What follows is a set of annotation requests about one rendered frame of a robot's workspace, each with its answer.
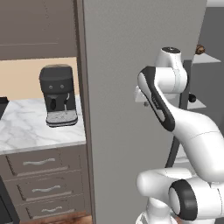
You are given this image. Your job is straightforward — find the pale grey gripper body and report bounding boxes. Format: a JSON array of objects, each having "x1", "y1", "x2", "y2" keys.
[{"x1": 134, "y1": 85, "x2": 152, "y2": 108}]

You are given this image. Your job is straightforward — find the grey freezer door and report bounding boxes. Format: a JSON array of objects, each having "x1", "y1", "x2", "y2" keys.
[{"x1": 82, "y1": 0, "x2": 208, "y2": 224}]

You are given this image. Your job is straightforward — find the brown potato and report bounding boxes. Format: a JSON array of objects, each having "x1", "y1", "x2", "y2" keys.
[{"x1": 194, "y1": 44, "x2": 206, "y2": 56}]

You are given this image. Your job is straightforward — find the pale fridge shelf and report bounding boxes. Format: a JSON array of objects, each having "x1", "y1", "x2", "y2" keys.
[
  {"x1": 186, "y1": 98, "x2": 207, "y2": 111},
  {"x1": 192, "y1": 53, "x2": 222, "y2": 64}
]

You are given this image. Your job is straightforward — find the black coffee machine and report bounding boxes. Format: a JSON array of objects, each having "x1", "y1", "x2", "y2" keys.
[{"x1": 38, "y1": 64, "x2": 80, "y2": 129}]

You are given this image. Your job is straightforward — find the grey fridge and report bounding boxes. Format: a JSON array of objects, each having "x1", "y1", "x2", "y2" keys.
[{"x1": 174, "y1": 0, "x2": 224, "y2": 170}]

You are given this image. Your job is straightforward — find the taupe drawer front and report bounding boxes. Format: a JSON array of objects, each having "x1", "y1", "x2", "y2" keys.
[
  {"x1": 24, "y1": 195, "x2": 88, "y2": 221},
  {"x1": 4, "y1": 146, "x2": 83, "y2": 178},
  {"x1": 16, "y1": 172, "x2": 86, "y2": 203}
]

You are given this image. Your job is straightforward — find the silver wavy drawer handle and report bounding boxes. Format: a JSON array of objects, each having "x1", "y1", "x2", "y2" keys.
[
  {"x1": 40, "y1": 206, "x2": 64, "y2": 214},
  {"x1": 31, "y1": 185, "x2": 62, "y2": 194},
  {"x1": 22, "y1": 157, "x2": 56, "y2": 166}
]

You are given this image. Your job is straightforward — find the taupe wall cupboard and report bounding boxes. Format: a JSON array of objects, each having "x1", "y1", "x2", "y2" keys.
[{"x1": 0, "y1": 0, "x2": 79, "y2": 61}]

